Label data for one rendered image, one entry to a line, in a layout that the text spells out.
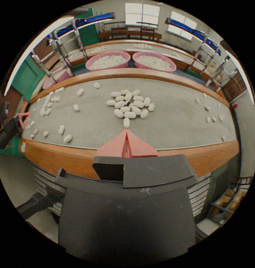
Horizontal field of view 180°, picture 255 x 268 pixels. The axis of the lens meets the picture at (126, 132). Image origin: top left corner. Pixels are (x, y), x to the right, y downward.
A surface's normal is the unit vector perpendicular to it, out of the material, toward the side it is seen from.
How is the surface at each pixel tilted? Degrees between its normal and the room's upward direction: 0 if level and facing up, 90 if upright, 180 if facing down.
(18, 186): 90
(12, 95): 90
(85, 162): 0
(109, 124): 0
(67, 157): 0
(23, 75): 90
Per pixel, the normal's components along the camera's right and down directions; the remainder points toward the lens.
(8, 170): 1.00, -0.02
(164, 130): -0.02, -0.24
